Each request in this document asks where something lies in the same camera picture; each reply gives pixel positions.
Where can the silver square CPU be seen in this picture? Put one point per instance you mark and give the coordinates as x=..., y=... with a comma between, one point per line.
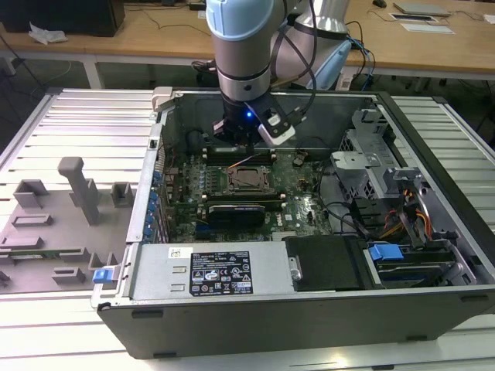
x=250, y=178

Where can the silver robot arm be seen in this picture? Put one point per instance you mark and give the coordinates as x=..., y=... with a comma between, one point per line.
x=239, y=58

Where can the black RAM slot row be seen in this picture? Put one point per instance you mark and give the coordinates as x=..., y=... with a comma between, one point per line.
x=239, y=201
x=216, y=157

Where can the CPU socket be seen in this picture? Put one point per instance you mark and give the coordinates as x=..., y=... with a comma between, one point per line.
x=231, y=188

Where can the blue expansion slot clip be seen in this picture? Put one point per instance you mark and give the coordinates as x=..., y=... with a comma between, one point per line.
x=156, y=178
x=148, y=229
x=154, y=199
x=151, y=212

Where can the black drive bay cover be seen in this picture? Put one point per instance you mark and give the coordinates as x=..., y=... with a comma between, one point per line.
x=325, y=263

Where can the coin cell battery holder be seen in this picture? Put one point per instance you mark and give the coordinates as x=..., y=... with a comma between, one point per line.
x=299, y=158

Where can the grey case latch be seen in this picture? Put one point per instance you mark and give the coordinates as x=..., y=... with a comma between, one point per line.
x=161, y=96

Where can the black graphics card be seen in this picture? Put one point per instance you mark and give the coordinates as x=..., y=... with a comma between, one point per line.
x=236, y=216

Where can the green motherboard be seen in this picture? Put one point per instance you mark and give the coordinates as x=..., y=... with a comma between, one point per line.
x=298, y=208

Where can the pale blue teach pendant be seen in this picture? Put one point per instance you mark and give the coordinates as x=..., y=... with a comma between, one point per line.
x=332, y=62

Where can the wooden desk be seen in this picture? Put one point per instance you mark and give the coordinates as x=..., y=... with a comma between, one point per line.
x=154, y=42

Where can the black power adapter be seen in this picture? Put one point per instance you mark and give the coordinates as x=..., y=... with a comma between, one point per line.
x=196, y=6

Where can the silver metal drive cage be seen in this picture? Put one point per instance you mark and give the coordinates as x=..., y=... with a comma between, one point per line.
x=359, y=170

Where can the silver power supply with label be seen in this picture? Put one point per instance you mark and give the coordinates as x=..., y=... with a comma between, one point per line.
x=162, y=270

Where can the black computer mouse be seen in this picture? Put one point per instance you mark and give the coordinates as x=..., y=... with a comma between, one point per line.
x=379, y=3

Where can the blue disk carrier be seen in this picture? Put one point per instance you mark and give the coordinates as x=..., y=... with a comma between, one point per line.
x=384, y=255

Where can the blue case latch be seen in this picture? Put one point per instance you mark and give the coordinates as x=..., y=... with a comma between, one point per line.
x=101, y=276

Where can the grey parts rack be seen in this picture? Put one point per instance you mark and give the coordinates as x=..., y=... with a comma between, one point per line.
x=62, y=228

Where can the black open PC case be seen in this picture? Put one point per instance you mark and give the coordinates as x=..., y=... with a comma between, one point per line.
x=270, y=328

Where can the black computer box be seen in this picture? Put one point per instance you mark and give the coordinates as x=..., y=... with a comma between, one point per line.
x=58, y=15

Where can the crumpled white paper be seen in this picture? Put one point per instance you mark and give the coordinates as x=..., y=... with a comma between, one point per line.
x=46, y=35

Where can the grey flat keyboard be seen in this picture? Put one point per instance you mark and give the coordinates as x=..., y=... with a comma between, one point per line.
x=421, y=8

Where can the green RAM stick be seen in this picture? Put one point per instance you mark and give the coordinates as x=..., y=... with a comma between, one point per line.
x=38, y=255

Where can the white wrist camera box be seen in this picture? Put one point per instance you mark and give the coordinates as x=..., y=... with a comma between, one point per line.
x=276, y=131

